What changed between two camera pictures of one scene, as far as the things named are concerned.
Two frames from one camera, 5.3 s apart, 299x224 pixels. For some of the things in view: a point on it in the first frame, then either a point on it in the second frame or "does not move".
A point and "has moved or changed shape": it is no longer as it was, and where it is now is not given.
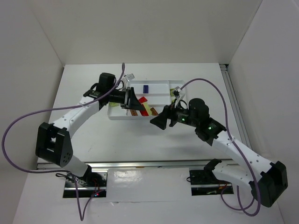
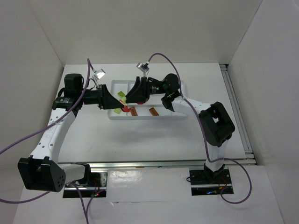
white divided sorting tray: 152,95 does not move
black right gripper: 168,115 to 144,89
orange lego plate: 133,112 does not move
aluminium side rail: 235,104 does not move
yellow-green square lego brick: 114,104 has moved or changed shape
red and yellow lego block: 147,110 has moved or changed shape
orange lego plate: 153,112 does not move
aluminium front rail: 178,165 does not move
